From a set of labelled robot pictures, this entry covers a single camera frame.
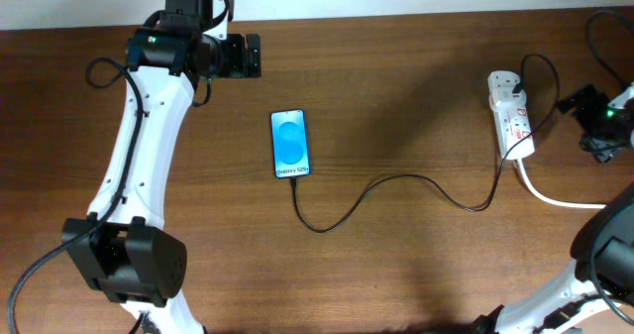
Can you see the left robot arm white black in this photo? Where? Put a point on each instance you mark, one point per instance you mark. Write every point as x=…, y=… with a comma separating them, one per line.
x=120, y=247

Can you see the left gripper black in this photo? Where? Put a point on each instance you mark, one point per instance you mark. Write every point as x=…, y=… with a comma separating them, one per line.
x=235, y=66

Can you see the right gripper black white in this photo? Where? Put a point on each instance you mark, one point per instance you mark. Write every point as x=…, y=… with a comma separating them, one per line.
x=575, y=102

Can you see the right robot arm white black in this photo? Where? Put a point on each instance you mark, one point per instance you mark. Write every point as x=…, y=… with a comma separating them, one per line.
x=600, y=275

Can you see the white power strip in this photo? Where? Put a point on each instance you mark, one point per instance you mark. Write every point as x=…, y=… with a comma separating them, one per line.
x=512, y=125

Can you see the blue screen smartphone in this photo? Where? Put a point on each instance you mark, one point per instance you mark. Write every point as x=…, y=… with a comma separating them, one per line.
x=289, y=144

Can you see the white USB charger adapter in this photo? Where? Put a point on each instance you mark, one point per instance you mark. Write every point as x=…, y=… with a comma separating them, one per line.
x=505, y=98

